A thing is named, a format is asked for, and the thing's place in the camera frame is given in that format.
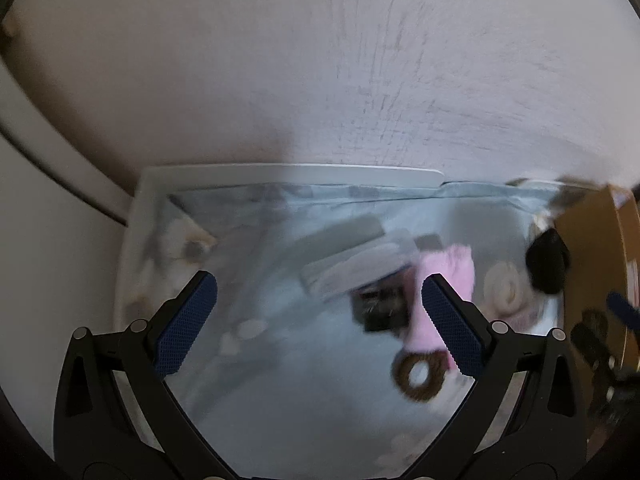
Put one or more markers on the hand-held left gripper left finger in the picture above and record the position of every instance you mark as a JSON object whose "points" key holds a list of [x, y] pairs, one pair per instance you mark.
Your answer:
{"points": [[185, 325]]}

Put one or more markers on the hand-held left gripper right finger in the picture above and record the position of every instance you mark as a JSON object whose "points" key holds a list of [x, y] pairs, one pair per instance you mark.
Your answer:
{"points": [[452, 330]]}

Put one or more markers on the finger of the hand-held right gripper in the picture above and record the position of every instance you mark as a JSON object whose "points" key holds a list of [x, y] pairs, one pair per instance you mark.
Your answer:
{"points": [[590, 342], [620, 305]]}

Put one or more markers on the pink fluffy cloth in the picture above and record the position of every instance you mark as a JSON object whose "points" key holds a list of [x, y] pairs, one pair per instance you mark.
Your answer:
{"points": [[445, 280]]}

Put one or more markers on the white fluffy item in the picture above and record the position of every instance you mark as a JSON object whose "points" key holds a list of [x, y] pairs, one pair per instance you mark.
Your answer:
{"points": [[502, 285]]}

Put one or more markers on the cardboard box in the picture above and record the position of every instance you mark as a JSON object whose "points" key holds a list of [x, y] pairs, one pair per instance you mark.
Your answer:
{"points": [[595, 240]]}

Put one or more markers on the brown scrunchie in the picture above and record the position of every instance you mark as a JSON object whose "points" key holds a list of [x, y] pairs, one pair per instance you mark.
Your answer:
{"points": [[397, 377]]}

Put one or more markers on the black cylinder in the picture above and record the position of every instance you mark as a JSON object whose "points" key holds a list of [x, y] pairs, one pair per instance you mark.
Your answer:
{"points": [[382, 310]]}

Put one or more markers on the white blue plastic package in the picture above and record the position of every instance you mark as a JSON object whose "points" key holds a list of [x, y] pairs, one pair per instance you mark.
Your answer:
{"points": [[350, 265]]}

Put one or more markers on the white wardrobe door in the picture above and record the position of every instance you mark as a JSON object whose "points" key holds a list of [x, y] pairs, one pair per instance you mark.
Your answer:
{"points": [[50, 260]]}

